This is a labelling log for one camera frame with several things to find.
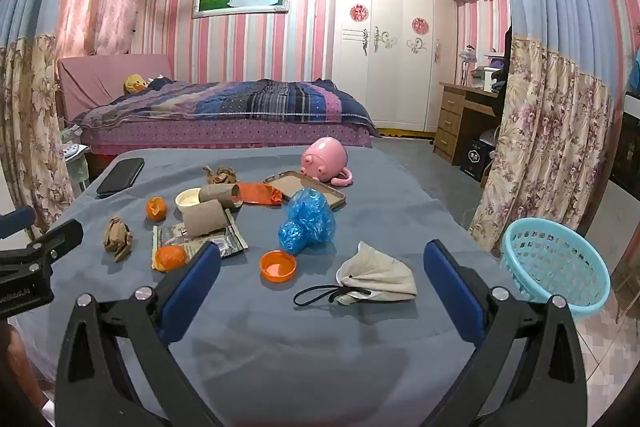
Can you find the blue cloth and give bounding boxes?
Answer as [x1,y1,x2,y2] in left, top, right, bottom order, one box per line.
[627,49,640,94]

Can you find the wooden desk with drawers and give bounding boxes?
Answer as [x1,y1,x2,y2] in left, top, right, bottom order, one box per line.
[433,81,504,166]

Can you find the black box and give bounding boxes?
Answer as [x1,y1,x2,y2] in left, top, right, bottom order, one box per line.
[458,137,496,183]

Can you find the pink bed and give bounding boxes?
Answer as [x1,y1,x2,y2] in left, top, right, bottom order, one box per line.
[56,54,375,158]

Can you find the orange peel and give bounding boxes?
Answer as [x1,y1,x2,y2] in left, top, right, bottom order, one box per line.
[153,244,190,273]
[145,196,169,222]

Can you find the orange plastic lid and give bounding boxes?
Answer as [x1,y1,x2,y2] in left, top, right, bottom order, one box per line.
[259,250,298,282]

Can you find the light blue plastic basket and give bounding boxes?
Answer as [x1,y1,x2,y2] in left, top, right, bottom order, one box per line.
[500,217,612,321]

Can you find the metal can lid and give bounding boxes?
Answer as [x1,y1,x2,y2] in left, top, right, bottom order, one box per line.
[174,187,204,212]

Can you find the desk lamp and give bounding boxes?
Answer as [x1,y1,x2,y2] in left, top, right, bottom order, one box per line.
[459,45,476,87]

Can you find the blue plastic bag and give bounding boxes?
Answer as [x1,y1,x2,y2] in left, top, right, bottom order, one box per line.
[278,187,336,256]

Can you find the black smartphone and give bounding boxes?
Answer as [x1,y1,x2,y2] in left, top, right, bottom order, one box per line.
[95,157,146,200]

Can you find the beige face mask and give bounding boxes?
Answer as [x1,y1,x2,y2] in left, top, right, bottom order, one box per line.
[293,241,419,308]

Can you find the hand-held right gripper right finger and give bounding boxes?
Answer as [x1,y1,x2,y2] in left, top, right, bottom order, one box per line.
[422,239,588,427]

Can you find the brown phone case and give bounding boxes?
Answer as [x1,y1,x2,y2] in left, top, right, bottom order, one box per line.
[263,170,347,212]

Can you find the brown paper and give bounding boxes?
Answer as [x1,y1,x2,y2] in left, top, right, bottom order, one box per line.
[103,216,135,263]
[202,165,239,186]

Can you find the orange plastic wrapper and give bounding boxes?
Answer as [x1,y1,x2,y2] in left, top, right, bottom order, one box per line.
[236,181,285,207]

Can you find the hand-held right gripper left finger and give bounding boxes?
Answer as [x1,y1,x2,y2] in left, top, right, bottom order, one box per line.
[55,241,223,427]

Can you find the blue and floral curtain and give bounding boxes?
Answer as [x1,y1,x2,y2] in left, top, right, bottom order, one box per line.
[0,0,101,239]
[469,0,617,254]

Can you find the black and white printed wrapper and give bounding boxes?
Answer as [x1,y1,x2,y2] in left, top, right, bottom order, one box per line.
[151,221,250,271]

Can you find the pink pig mug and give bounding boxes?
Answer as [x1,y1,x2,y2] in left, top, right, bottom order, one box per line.
[299,137,355,186]

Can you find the blue and purple patchwork quilt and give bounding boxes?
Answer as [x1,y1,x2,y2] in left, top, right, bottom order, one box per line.
[79,78,382,138]

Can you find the person's left forearm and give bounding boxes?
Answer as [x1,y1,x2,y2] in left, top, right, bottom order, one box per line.
[0,321,51,410]

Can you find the white wardrobe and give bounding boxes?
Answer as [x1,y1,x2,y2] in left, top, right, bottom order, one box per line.
[334,0,459,134]

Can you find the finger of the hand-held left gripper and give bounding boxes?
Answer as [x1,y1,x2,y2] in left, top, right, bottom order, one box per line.
[27,219,85,259]
[0,205,37,241]

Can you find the cardboard tube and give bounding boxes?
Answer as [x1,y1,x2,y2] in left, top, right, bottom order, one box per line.
[198,183,245,210]
[182,199,232,238]

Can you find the black and white appliance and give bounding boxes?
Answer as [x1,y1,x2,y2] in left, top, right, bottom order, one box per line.
[608,99,640,204]

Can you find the white box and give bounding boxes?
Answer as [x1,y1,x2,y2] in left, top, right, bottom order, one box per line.
[472,66,496,93]

